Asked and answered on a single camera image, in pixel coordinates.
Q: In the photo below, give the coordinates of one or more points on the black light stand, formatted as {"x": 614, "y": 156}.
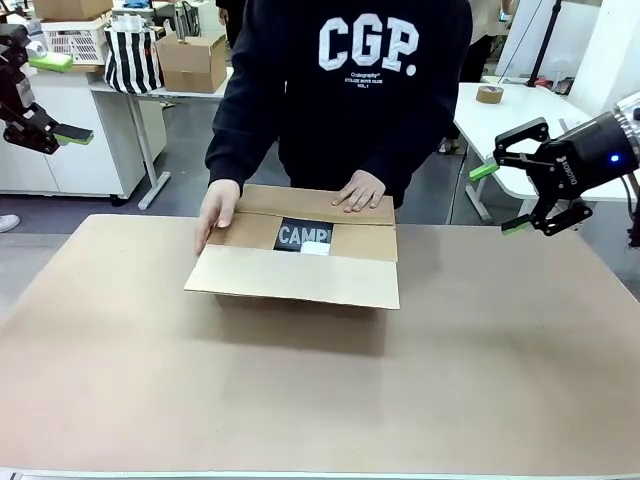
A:
{"x": 545, "y": 40}

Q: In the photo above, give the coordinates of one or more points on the person in black hoodie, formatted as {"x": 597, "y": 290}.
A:
{"x": 350, "y": 100}

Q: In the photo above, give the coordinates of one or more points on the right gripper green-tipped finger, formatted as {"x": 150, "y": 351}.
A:
{"x": 520, "y": 145}
{"x": 555, "y": 220}

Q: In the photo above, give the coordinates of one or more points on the white sneaker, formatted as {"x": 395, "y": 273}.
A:
{"x": 9, "y": 222}

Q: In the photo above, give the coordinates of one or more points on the person's right hand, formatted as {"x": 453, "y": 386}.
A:
{"x": 217, "y": 205}

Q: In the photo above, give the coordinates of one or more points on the person's left forearm black sleeve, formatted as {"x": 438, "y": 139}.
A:
{"x": 415, "y": 150}

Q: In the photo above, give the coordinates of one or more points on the person's left hand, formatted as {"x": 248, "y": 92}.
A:
{"x": 362, "y": 192}

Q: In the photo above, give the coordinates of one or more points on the white folding table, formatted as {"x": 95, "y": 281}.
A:
{"x": 150, "y": 95}

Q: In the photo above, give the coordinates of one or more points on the person's right forearm black sleeve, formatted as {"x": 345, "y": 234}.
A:
{"x": 240, "y": 140}

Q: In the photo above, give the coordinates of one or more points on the white cabinet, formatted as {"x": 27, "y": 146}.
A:
{"x": 75, "y": 170}

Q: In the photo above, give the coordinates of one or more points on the large cardboard box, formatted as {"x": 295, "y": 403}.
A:
{"x": 300, "y": 275}

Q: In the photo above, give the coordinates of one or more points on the white bowl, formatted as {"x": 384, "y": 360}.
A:
{"x": 36, "y": 49}

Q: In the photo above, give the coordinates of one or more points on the white plastic basket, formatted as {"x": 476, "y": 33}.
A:
{"x": 75, "y": 42}

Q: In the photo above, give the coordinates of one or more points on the small brown cardboard box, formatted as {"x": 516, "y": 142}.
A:
{"x": 192, "y": 65}

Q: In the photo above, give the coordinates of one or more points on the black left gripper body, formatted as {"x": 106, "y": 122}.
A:
{"x": 12, "y": 75}

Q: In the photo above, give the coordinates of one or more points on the brown packing tape roll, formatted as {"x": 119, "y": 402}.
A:
{"x": 490, "y": 94}

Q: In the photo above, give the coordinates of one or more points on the person in black t-shirt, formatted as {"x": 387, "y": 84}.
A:
{"x": 230, "y": 20}

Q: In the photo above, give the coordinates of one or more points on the black printed gift item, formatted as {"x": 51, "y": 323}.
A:
{"x": 300, "y": 232}

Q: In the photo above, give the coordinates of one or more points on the black white striped tote bag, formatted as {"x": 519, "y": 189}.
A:
{"x": 132, "y": 62}

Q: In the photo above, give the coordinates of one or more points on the person in beige top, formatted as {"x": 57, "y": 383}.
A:
{"x": 480, "y": 50}

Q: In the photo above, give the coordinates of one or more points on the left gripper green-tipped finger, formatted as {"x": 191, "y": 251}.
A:
{"x": 55, "y": 62}
{"x": 45, "y": 135}

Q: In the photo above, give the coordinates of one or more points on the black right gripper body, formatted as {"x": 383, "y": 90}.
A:
{"x": 585, "y": 160}

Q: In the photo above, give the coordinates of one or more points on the cardboard box above basket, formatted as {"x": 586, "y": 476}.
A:
{"x": 70, "y": 9}

